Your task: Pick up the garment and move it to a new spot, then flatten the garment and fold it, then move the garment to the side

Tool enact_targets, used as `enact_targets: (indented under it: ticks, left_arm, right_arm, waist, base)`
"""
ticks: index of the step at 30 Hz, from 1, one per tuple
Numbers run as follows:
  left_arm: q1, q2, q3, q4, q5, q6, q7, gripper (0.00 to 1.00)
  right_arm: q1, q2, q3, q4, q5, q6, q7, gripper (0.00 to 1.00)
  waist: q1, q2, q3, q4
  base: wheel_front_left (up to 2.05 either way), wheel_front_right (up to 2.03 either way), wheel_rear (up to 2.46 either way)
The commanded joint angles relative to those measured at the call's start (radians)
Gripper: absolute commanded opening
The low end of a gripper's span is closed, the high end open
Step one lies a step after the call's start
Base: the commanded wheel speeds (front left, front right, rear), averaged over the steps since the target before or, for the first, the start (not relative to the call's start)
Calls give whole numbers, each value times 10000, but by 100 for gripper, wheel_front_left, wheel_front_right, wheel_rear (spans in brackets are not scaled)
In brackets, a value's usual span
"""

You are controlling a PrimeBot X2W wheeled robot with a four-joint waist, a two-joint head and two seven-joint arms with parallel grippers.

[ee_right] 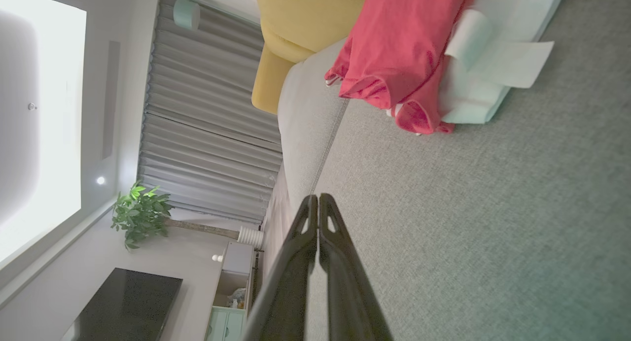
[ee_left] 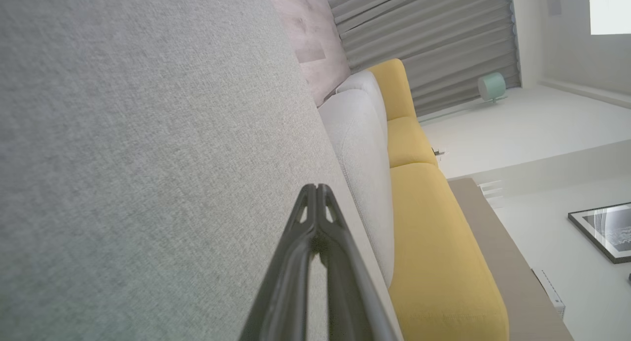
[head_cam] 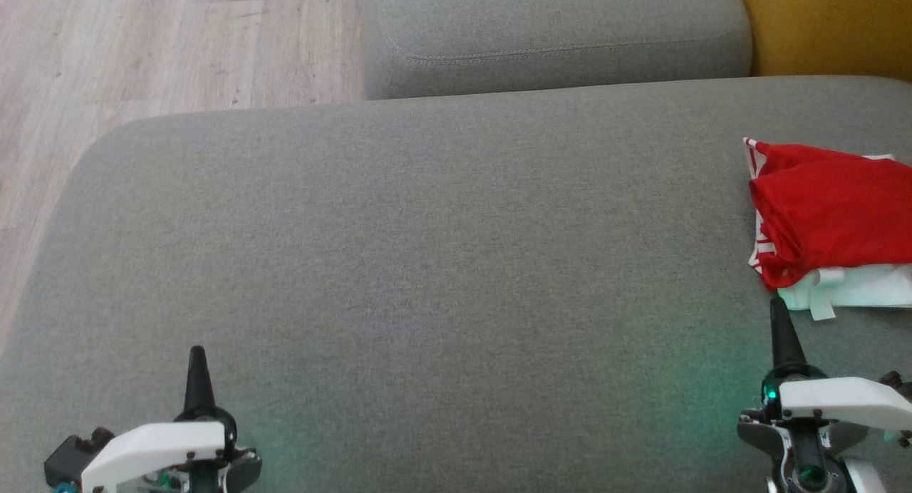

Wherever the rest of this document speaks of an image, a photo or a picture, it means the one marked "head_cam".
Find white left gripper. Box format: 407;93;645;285
81;346;263;493

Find red basketball jersey number 23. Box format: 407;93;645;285
748;142;912;291

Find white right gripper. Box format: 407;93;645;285
737;297;912;455

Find grey sofa seat cushion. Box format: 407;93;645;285
362;0;754;100

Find large yellow sofa back cushion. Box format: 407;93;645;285
734;0;912;79

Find red shorts with white trim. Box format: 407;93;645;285
743;137;912;321

